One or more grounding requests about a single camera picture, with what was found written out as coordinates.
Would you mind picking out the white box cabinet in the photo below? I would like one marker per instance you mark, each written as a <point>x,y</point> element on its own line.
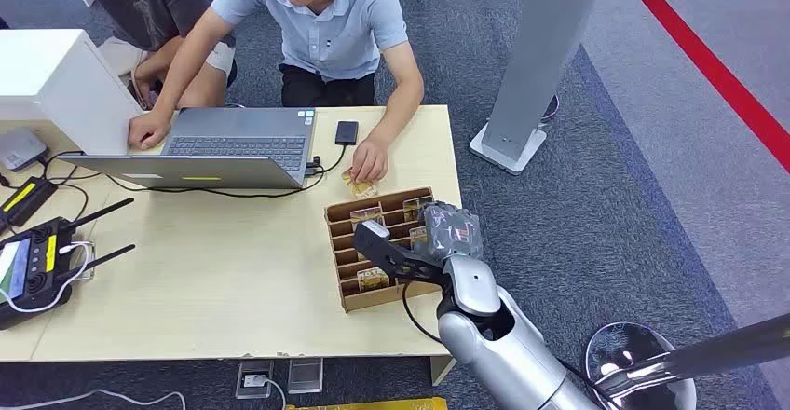
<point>55,80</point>

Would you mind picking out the person's right hand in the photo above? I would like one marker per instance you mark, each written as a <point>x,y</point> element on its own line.
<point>148,130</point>

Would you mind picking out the clear plastic holder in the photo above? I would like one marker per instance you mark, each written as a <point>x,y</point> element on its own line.
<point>86,268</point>

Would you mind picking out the person's left hand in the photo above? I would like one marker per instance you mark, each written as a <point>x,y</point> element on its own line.
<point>370,160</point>

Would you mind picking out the chrome stanchion with round base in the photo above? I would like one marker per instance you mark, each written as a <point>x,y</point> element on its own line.
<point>710,351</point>

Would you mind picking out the grey laptop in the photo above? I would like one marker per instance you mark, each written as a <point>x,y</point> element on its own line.
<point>241,142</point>

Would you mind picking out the floor socket cover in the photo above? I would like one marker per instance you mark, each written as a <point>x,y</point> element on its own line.
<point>305,375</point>

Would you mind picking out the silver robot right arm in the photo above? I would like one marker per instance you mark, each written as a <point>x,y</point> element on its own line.
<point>512,358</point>

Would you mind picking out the wooden desk leg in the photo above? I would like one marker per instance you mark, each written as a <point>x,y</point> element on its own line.
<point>441,370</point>

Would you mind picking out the black remote controller with antennas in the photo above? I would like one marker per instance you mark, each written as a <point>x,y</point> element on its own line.
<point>37,284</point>

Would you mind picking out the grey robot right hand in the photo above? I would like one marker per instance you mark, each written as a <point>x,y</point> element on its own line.
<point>453,231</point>

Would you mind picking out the small grey flat device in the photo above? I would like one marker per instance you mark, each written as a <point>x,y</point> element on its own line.
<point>18,148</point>

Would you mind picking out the yellow patterned object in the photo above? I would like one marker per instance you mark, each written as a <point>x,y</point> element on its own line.
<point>370,405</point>

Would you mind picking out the person's right forearm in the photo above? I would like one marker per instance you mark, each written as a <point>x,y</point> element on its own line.
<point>176,80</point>

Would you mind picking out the cardboard slotted card box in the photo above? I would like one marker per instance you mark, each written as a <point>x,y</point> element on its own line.
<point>336,213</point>

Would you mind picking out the black device with yellow label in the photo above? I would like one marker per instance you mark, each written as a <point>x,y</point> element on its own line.
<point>24,200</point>

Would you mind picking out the gold card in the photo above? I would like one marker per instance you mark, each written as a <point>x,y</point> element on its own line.
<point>364,190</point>
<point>366,216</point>
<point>415,206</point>
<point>373,279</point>
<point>418,236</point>

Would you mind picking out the right wrist camera on black bracket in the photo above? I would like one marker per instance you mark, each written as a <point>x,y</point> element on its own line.
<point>395,259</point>

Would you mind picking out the black portable drive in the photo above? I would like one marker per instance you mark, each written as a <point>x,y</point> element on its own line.
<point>346,132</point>

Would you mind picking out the person in dark top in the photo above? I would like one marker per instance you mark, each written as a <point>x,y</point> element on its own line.
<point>148,0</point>

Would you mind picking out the floor socket with plug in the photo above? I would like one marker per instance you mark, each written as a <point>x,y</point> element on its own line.
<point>254,379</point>

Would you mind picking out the red barrier belt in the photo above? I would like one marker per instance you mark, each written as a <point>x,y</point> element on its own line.
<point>710,68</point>

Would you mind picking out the grey kiosk pillar with base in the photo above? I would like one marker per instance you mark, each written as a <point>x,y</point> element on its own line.
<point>537,55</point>

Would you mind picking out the person's left forearm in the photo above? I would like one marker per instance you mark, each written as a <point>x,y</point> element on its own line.
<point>400,108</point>

